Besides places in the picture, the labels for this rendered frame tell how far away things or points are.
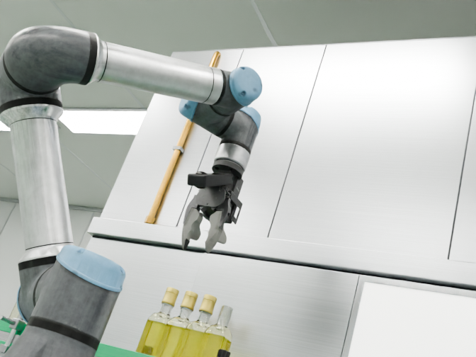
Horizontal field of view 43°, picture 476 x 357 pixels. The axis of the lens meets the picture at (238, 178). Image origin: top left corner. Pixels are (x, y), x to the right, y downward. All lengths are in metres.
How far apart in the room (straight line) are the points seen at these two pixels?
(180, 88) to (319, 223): 0.70
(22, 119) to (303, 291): 0.84
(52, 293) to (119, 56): 0.43
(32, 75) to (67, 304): 0.40
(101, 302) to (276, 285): 0.75
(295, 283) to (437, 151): 0.54
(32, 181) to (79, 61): 0.23
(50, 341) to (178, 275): 0.91
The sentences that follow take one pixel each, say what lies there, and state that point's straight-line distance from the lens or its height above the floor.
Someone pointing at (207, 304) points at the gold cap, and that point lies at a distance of 1.55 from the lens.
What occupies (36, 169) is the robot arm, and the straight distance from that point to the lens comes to 1.15.
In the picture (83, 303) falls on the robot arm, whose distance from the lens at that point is 0.97.
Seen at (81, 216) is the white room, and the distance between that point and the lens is 6.57.
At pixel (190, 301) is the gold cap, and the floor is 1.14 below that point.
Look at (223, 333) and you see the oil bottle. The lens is 1.49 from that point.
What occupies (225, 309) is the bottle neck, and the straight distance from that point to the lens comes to 1.52.
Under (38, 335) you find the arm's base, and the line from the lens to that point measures 0.97.
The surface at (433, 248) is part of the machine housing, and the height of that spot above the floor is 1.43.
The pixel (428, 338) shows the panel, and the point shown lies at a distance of 1.50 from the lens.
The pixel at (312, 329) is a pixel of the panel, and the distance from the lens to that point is 1.57.
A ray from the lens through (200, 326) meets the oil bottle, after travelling 1.52.
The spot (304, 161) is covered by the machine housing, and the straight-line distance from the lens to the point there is 1.84.
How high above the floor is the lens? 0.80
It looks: 25 degrees up
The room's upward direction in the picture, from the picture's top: 19 degrees clockwise
